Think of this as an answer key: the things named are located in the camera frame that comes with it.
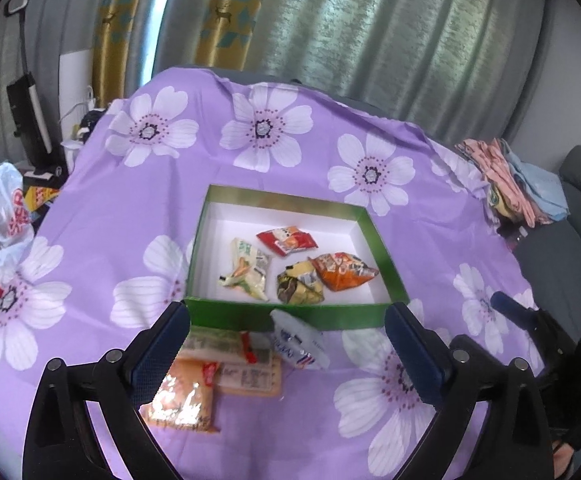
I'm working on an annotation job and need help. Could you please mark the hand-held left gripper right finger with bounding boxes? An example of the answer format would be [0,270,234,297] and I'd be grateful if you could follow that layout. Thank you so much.
[385,302,556,480]

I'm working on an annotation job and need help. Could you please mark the dark yellow snack packet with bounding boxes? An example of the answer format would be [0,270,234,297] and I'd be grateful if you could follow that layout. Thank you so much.
[276,260,327,306]

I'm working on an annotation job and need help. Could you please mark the orange biscuit packet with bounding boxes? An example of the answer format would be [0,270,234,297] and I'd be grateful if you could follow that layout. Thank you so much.
[143,355,221,435]

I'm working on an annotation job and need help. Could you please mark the person's foot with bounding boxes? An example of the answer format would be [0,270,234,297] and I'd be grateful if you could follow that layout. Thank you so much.
[553,440,579,478]

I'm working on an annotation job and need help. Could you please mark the bottle with white cap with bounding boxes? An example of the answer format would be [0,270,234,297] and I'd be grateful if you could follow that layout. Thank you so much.
[501,222,529,253]

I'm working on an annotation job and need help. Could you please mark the green cardboard box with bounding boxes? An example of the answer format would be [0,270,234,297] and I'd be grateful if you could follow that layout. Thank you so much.
[183,185,411,331]

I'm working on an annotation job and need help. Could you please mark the beige biscuit packet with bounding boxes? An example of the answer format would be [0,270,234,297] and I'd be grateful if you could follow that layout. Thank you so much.
[183,327,282,398]

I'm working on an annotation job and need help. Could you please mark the white red plastic bag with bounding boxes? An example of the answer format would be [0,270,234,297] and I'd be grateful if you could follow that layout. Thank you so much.
[0,162,38,286]

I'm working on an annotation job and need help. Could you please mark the black white vacuum cleaner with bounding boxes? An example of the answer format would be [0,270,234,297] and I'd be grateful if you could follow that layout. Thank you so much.
[3,0,66,181]

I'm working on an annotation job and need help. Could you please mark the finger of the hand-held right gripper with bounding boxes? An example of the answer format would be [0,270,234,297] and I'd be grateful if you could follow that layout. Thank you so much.
[491,291,546,331]

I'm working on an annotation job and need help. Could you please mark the pile of folded clothes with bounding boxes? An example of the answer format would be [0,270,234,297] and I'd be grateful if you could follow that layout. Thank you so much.
[455,137,570,228]

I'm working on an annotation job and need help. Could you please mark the cream green snack packet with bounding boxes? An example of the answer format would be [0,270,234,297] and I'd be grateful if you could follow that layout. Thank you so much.
[219,237,271,302]

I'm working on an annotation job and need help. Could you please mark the white blue snack packet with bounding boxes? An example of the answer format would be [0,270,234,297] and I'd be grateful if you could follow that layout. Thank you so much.
[269,309,330,372]

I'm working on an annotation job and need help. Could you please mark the gold patterned curtain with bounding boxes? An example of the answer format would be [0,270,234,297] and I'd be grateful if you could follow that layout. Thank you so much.
[90,0,271,111]

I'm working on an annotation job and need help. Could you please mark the tangled cables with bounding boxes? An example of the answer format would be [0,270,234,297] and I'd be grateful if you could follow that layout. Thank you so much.
[60,87,108,151]

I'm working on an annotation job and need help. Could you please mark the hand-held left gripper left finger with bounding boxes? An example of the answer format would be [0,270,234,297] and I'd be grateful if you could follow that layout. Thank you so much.
[23,301,191,480]

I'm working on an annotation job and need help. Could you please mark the red snack packet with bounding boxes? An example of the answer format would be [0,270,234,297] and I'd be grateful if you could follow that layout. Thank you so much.
[256,226,318,258]

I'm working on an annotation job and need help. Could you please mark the grey curtain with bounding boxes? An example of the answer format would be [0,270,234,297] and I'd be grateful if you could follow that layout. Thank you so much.
[160,0,556,136]

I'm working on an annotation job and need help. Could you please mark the yellow red packet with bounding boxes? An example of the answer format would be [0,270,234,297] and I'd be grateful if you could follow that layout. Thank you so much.
[23,185,64,213]

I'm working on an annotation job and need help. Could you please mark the purple floral tablecloth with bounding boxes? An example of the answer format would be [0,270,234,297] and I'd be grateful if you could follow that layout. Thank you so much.
[0,66,546,480]

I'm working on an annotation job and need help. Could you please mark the white board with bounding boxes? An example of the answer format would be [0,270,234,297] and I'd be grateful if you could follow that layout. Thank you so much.
[58,49,96,141]

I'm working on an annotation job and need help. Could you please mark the orange snack packet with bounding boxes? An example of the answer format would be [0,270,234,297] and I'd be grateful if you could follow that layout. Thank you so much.
[311,251,380,292]

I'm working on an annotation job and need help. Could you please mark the grey sofa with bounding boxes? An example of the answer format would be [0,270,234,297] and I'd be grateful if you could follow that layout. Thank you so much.
[513,145,581,321]

